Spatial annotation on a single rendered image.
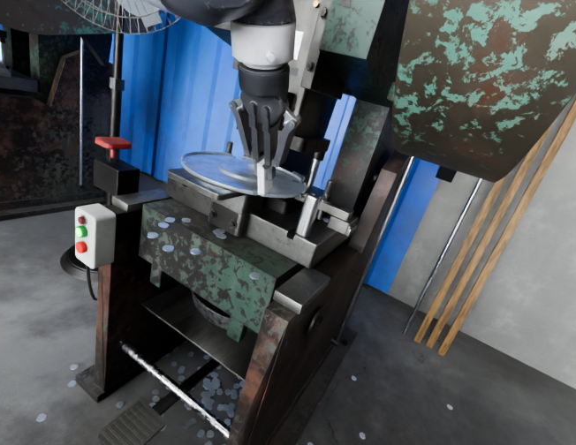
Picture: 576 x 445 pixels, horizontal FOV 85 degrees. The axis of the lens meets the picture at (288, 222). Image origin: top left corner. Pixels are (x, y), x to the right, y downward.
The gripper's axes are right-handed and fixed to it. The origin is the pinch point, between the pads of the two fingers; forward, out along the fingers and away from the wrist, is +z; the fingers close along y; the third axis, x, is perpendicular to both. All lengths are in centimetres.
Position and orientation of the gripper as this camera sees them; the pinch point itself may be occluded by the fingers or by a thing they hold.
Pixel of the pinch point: (265, 177)
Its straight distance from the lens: 60.0
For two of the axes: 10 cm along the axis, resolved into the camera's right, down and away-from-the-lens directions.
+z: -0.4, 7.1, 7.0
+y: 8.5, 3.9, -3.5
